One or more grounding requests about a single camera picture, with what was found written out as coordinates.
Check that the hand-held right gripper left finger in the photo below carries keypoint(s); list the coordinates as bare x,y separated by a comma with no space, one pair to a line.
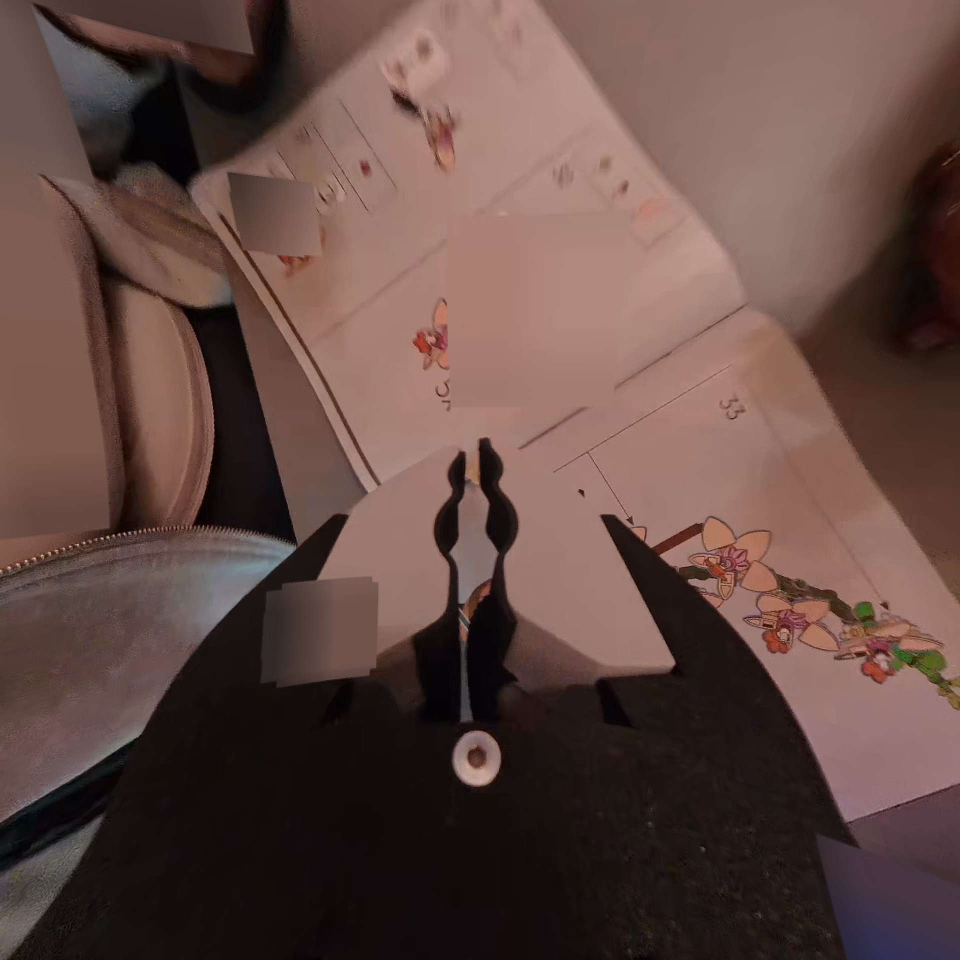
397,536

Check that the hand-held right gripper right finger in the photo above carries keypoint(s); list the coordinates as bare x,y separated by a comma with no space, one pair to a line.
574,585

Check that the pale desk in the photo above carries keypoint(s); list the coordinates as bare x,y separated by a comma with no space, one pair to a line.
885,465

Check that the open flower instruction booklet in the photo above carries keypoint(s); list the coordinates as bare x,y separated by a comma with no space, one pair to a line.
675,465

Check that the person's beige shirt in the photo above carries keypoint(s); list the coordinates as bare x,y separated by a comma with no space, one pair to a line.
157,420

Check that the person's grey zip hoodie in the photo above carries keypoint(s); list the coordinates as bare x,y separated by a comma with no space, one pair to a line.
112,637

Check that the dark red object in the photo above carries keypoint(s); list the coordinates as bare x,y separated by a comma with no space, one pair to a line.
937,247

